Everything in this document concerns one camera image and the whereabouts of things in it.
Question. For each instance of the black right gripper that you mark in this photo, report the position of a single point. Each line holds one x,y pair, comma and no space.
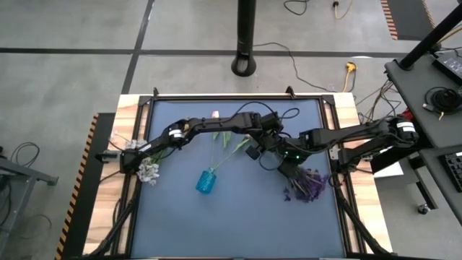
290,168

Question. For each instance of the black slanted pole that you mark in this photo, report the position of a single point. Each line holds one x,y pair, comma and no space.
433,36

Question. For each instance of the black keyboard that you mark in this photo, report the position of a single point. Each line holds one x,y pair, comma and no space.
453,169

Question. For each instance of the blue glass vase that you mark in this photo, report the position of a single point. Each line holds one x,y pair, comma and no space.
206,181

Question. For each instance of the purple artificial flower bunch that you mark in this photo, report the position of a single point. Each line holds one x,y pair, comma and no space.
317,180
307,187
294,193

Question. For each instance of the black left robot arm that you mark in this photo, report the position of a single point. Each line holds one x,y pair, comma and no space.
216,122

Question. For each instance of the red box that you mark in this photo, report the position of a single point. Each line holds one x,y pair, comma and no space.
408,113

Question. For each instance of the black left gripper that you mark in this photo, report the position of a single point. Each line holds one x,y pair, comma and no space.
271,124

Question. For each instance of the black base bracket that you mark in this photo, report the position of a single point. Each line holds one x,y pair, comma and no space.
106,156

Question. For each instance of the grey side desk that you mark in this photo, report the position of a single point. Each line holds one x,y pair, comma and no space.
415,108

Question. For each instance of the black electronic box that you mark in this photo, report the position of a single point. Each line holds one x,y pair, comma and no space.
451,65

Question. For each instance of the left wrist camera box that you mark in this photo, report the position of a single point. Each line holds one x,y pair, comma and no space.
252,153

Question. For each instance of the black metal table frame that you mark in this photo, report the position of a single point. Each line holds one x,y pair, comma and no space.
180,97

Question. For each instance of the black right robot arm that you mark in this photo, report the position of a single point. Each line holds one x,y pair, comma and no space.
361,135

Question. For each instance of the black cylindrical pole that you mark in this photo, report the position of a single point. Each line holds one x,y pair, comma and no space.
246,32

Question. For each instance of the pink artificial tulip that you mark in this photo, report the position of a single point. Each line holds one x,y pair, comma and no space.
227,139
215,114
242,144

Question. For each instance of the black mat hazard-striped edge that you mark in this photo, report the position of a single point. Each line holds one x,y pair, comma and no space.
77,180
408,18

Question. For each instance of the grey metal cart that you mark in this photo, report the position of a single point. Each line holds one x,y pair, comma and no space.
21,177

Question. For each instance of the white paper sheet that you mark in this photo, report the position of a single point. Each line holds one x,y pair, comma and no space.
391,169

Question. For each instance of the blue table mat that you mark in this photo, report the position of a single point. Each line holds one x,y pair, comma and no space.
234,224

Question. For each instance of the black caster wheel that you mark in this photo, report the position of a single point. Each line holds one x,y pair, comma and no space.
423,208

